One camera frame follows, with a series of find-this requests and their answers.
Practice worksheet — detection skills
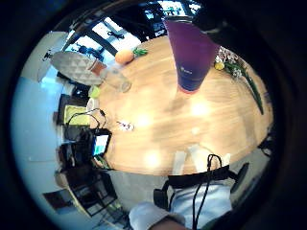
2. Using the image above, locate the yellow-green cloth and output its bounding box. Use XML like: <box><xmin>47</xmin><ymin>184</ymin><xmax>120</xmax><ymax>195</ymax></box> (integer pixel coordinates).
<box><xmin>62</xmin><ymin>104</ymin><xmax>92</xmax><ymax>127</ymax></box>

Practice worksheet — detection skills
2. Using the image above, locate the small brown box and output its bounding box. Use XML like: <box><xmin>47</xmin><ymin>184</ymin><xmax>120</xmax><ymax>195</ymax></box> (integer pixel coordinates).
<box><xmin>88</xmin><ymin>60</ymin><xmax>107</xmax><ymax>77</ymax></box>

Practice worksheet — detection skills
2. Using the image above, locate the small green object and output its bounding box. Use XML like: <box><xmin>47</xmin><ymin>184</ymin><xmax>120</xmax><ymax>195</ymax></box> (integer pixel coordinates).
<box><xmin>88</xmin><ymin>85</ymin><xmax>101</xmax><ymax>99</ymax></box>

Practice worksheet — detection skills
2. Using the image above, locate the phone with lit screen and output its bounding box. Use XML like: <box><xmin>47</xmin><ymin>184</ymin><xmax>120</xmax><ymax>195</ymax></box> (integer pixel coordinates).
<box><xmin>91</xmin><ymin>128</ymin><xmax>112</xmax><ymax>158</ymax></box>

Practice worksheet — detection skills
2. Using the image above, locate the small white plate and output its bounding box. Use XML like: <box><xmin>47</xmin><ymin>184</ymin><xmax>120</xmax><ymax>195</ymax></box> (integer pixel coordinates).
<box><xmin>85</xmin><ymin>97</ymin><xmax>101</xmax><ymax>113</ymax></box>

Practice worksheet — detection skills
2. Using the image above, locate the black cable on person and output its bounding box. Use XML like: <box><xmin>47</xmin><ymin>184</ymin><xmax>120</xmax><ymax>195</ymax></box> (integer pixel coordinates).
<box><xmin>191</xmin><ymin>153</ymin><xmax>224</xmax><ymax>230</ymax></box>

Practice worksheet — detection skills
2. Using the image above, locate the white and yellow flower bunch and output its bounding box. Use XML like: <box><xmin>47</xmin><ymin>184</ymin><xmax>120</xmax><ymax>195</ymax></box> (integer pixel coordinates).
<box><xmin>213</xmin><ymin>46</ymin><xmax>265</xmax><ymax>116</ymax></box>

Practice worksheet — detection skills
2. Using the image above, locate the thin black cable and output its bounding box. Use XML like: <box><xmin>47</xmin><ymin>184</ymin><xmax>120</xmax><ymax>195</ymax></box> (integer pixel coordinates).
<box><xmin>66</xmin><ymin>107</ymin><xmax>107</xmax><ymax>129</ymax></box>

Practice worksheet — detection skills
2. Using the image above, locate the black metal frame stool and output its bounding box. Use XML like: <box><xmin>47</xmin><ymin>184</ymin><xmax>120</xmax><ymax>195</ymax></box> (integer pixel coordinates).
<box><xmin>62</xmin><ymin>165</ymin><xmax>119</xmax><ymax>218</ymax></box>

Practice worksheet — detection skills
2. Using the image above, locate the purple tapered vase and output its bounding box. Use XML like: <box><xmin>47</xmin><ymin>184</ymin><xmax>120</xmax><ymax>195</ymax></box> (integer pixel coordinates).
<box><xmin>162</xmin><ymin>17</ymin><xmax>222</xmax><ymax>94</ymax></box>

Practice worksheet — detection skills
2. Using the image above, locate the clear glass vase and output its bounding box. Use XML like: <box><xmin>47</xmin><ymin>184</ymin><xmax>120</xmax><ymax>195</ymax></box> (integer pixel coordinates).
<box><xmin>101</xmin><ymin>65</ymin><xmax>132</xmax><ymax>94</ymax></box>

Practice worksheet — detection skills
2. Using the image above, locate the small white paper tag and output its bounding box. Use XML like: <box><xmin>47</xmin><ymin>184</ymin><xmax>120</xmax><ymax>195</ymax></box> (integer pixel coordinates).
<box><xmin>116</xmin><ymin>120</ymin><xmax>135</xmax><ymax>132</ymax></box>

